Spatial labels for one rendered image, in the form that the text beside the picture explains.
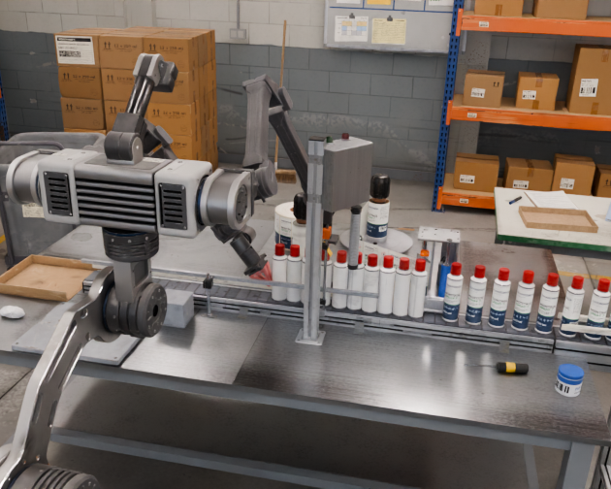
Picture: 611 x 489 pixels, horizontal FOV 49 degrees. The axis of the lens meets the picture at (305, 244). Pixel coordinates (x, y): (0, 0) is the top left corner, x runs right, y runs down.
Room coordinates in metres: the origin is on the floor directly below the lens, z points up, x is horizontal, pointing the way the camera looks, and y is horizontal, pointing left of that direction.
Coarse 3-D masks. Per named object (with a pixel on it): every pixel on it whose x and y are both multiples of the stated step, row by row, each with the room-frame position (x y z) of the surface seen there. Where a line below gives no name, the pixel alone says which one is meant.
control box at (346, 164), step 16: (336, 144) 1.95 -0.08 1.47; (352, 144) 1.95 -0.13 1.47; (368, 144) 1.97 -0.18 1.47; (336, 160) 1.87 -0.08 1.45; (352, 160) 1.92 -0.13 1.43; (368, 160) 1.97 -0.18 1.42; (336, 176) 1.87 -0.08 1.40; (352, 176) 1.92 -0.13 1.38; (368, 176) 1.97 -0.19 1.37; (336, 192) 1.88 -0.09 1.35; (352, 192) 1.93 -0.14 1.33; (368, 192) 1.98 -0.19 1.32; (336, 208) 1.88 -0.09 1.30
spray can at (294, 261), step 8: (296, 248) 2.06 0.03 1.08; (288, 256) 2.08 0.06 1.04; (296, 256) 2.06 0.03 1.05; (288, 264) 2.06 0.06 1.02; (296, 264) 2.06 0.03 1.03; (288, 272) 2.06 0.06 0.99; (296, 272) 2.06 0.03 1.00; (288, 280) 2.06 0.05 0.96; (296, 280) 2.06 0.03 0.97; (288, 288) 2.06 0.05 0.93; (288, 296) 2.06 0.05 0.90; (296, 296) 2.06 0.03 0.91
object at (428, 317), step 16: (96, 272) 2.25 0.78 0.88; (176, 288) 2.14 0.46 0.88; (192, 288) 2.14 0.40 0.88; (224, 288) 2.15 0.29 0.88; (240, 288) 2.15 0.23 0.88; (272, 304) 2.05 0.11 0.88; (288, 304) 2.05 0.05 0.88; (416, 320) 1.96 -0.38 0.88; (432, 320) 1.96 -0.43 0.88; (464, 320) 1.97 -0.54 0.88; (528, 336) 1.88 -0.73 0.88; (544, 336) 1.88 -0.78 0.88
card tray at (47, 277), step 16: (32, 256) 2.41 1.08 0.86; (48, 256) 2.40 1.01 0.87; (16, 272) 2.31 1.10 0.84; (32, 272) 2.33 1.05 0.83; (48, 272) 2.33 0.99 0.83; (64, 272) 2.34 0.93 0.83; (80, 272) 2.34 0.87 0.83; (0, 288) 2.15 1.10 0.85; (16, 288) 2.14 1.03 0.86; (32, 288) 2.13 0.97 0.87; (48, 288) 2.20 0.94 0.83; (64, 288) 2.20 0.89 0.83; (80, 288) 2.20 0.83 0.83
